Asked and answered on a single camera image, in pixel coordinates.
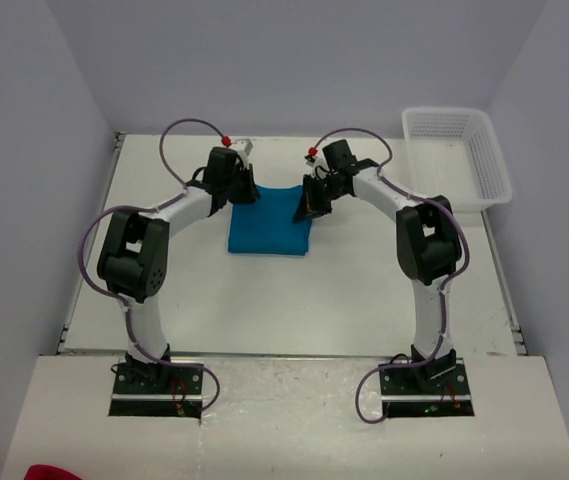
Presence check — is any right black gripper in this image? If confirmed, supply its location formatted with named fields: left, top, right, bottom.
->
left=294, top=174, right=348, bottom=224

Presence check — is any blue t shirt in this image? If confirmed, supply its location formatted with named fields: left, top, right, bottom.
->
left=227, top=185, right=312, bottom=256

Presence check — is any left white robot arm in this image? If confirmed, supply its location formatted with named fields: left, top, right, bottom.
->
left=97, top=139, right=260, bottom=393

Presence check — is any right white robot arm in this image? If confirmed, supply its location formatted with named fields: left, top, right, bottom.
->
left=293, top=140, right=467, bottom=393

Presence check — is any white plastic basket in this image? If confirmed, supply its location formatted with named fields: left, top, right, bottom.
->
left=402, top=107, right=513, bottom=212

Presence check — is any red cloth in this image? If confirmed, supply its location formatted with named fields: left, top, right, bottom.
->
left=23, top=464, right=82, bottom=480

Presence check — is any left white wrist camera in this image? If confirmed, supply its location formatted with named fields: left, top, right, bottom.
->
left=221, top=135, right=253, bottom=168

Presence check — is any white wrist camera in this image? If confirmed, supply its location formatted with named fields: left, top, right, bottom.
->
left=305, top=147, right=331, bottom=179
left=221, top=135, right=253, bottom=168

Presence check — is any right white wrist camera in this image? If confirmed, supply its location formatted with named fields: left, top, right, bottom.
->
left=305, top=147, right=331, bottom=179

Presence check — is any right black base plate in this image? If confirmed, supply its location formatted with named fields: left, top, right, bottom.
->
left=379, top=360, right=475, bottom=419

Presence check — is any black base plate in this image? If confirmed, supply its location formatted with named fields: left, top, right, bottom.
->
left=108, top=358, right=203, bottom=420
left=379, top=360, right=475, bottom=419

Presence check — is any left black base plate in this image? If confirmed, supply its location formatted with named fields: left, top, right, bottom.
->
left=108, top=358, right=203, bottom=420

